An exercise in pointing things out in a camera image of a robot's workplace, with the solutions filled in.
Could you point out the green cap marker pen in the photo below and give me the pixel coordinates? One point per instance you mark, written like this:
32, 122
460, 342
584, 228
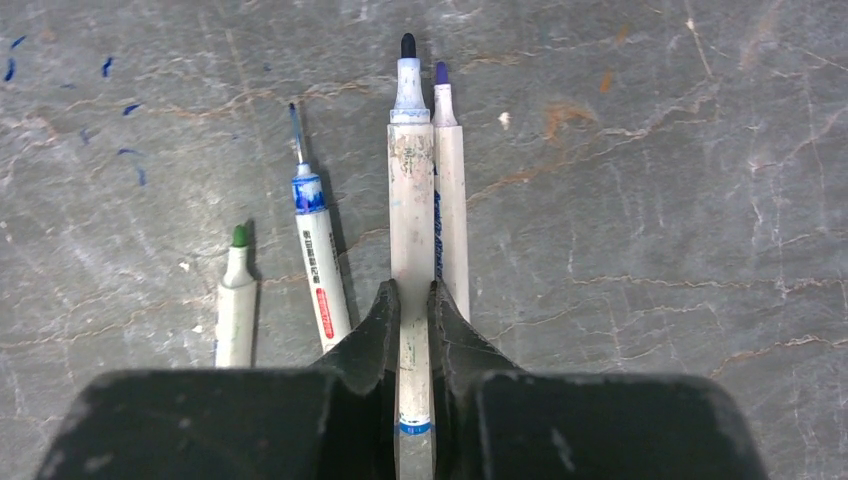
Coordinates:
236, 302

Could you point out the purple cap marker pen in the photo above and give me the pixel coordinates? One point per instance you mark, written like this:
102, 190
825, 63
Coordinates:
450, 210

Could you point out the light blue cap marker pen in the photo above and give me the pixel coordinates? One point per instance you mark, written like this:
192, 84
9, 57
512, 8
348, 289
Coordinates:
410, 148

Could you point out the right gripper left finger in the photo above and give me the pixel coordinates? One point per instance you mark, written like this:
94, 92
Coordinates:
331, 419

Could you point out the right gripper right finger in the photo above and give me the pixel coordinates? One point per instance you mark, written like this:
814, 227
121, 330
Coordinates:
495, 420

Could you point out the dark blue cap marker pen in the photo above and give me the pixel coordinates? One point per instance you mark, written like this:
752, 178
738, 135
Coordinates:
315, 234

